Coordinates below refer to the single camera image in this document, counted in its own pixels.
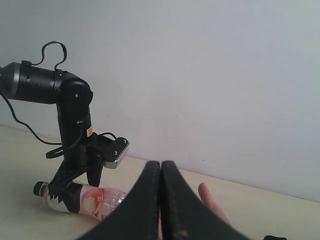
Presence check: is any person's open bare hand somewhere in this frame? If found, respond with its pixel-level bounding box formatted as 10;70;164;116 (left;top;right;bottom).
157;181;232;240

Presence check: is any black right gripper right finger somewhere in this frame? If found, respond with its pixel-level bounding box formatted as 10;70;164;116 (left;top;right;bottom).
161;160;248;240

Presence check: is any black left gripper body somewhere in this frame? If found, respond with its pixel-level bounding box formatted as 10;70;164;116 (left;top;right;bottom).
61;133;115;187

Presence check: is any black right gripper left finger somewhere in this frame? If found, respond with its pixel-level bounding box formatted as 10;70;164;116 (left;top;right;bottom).
79;161;160;240

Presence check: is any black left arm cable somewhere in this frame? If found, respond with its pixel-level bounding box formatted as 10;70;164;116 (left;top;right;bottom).
0;41;118;160

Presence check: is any black sleeved forearm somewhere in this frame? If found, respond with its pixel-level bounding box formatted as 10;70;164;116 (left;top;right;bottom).
263;235;288;240

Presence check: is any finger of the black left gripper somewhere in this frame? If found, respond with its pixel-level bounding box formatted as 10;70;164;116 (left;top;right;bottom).
49;162;87;199
59;182;83;214

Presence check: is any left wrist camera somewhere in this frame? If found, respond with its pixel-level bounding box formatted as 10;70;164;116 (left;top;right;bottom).
102;137;130;169

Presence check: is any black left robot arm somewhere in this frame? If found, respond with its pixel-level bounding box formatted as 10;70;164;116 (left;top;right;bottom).
0;62;124;220

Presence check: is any pink peach soda bottle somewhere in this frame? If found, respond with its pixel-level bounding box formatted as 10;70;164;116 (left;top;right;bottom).
33;181;126;221

